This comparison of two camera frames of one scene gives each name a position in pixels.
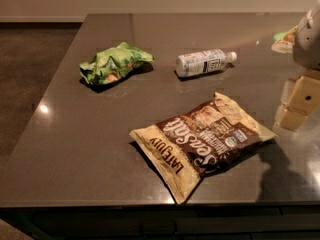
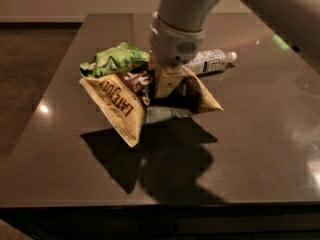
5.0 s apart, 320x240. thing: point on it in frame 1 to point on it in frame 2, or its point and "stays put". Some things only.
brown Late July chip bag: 193,142 to 129,102
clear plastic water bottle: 203,61 stays put
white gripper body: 308,40 to 174,46
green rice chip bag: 110,65 stays put
